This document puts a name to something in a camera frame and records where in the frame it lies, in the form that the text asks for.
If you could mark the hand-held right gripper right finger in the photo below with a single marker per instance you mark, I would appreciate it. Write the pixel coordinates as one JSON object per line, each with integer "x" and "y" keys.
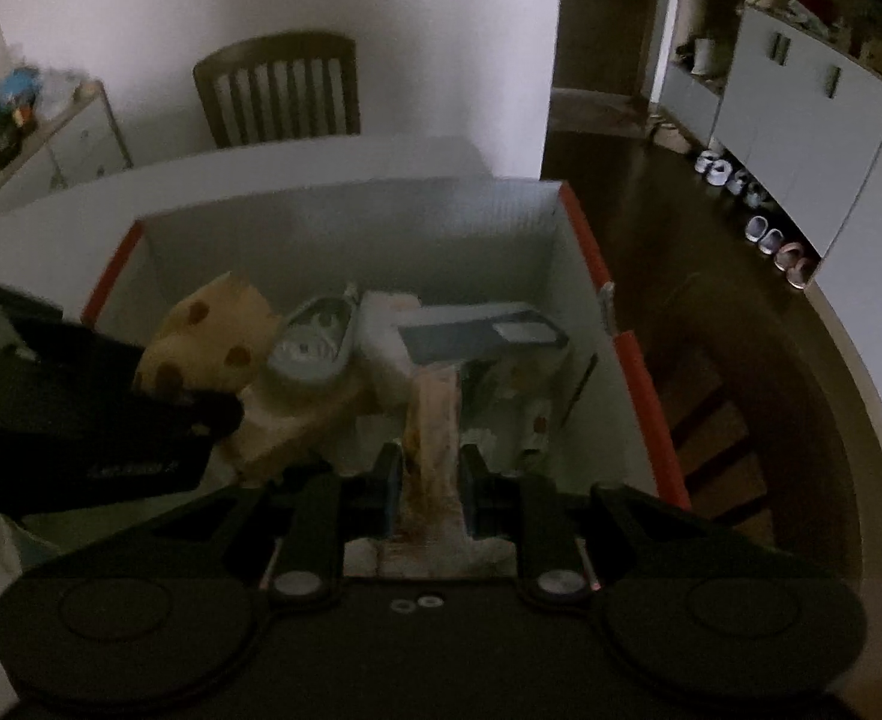
{"x": 475, "y": 495}

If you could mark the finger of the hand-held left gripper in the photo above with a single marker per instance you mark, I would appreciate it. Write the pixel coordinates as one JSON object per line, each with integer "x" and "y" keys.
{"x": 208, "y": 412}

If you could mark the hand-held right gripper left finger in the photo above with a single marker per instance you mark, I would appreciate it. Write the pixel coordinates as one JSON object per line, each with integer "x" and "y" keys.
{"x": 387, "y": 495}

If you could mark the yellow spotted plush toy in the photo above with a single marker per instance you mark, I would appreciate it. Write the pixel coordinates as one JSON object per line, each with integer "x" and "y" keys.
{"x": 208, "y": 337}

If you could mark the beige snack packet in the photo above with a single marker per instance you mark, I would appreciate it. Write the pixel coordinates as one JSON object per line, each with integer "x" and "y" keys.
{"x": 433, "y": 427}

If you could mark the grey and white packet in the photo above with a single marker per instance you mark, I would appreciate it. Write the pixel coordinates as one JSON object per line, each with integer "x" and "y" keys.
{"x": 478, "y": 334}

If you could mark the red cardboard box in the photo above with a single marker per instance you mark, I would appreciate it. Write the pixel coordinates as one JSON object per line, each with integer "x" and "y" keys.
{"x": 658, "y": 420}

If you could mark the clear plastic wrapper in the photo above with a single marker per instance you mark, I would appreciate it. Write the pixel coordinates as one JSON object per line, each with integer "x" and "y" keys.
{"x": 516, "y": 390}

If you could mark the white sideboard cabinet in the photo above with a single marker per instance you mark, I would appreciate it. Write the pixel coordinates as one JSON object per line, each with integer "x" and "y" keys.
{"x": 66, "y": 142}

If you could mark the clear plastic bag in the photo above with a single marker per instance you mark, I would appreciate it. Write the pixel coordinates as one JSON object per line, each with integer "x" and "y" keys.
{"x": 58, "y": 94}

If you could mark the blue round container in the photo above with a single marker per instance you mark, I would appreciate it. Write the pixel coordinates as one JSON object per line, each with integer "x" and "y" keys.
{"x": 17, "y": 86}

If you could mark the dark wooden slatted chair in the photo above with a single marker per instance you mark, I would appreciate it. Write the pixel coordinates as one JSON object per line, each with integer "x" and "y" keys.
{"x": 283, "y": 52}

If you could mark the row of shoes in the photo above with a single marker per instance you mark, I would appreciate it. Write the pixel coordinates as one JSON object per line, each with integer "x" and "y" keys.
{"x": 756, "y": 217}

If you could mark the dark brown door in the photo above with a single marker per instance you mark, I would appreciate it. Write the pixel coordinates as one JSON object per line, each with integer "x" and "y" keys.
{"x": 606, "y": 7}

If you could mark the white wall cabinet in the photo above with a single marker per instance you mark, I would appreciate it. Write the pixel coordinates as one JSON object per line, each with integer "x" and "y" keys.
{"x": 823, "y": 112}

